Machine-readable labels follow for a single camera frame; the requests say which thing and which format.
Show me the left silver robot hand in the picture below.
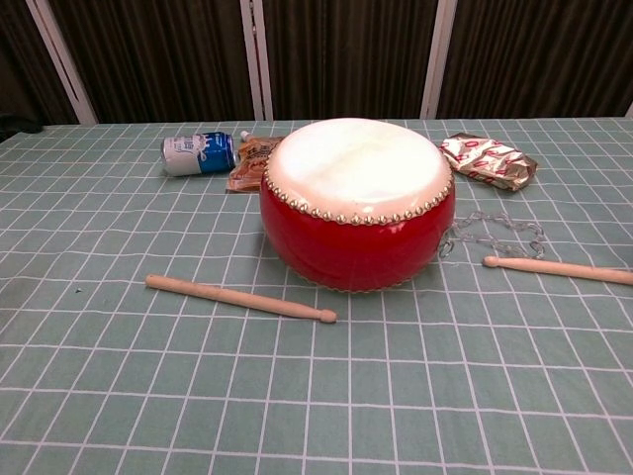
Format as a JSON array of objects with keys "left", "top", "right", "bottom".
[{"left": 0, "top": 114, "right": 48, "bottom": 143}]

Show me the wooden drumstick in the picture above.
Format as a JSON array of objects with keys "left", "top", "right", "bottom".
[
  {"left": 482, "top": 254, "right": 633, "bottom": 287},
  {"left": 144, "top": 274, "right": 338, "bottom": 325}
]

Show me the red drum white skin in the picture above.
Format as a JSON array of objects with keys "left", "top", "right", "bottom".
[{"left": 258, "top": 117, "right": 455, "bottom": 294}]

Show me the dark pleated screen panel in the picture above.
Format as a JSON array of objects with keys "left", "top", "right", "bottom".
[
  {"left": 437, "top": 0, "right": 633, "bottom": 120},
  {"left": 261, "top": 0, "right": 439, "bottom": 122},
  {"left": 0, "top": 0, "right": 80, "bottom": 125},
  {"left": 48, "top": 0, "right": 256, "bottom": 124}
]

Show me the blue white drink can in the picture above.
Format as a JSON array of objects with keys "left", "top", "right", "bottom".
[{"left": 162, "top": 131, "right": 238, "bottom": 178}]

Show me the brown sauce pouch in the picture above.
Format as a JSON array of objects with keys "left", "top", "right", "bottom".
[{"left": 226, "top": 130, "right": 283, "bottom": 193}]

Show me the green checked tablecloth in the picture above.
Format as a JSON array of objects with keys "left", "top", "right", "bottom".
[{"left": 0, "top": 118, "right": 633, "bottom": 475}]

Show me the silver red foil packet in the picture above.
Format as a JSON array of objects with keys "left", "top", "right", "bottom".
[{"left": 437, "top": 132, "right": 538, "bottom": 193}]

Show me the white screen frame post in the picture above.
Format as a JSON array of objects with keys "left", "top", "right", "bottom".
[
  {"left": 420, "top": 0, "right": 459, "bottom": 120},
  {"left": 24, "top": 0, "right": 99, "bottom": 125},
  {"left": 239, "top": 0, "right": 275, "bottom": 122}
]

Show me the clear plastic chain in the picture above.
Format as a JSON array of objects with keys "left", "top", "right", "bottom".
[{"left": 437, "top": 211, "right": 548, "bottom": 262}]

